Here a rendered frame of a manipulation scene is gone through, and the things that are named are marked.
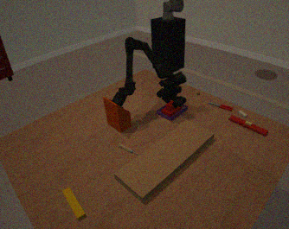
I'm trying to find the yellow rectangular bar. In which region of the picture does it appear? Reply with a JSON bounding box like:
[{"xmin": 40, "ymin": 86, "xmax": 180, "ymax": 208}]
[{"xmin": 62, "ymin": 187, "xmax": 86, "ymax": 220}]

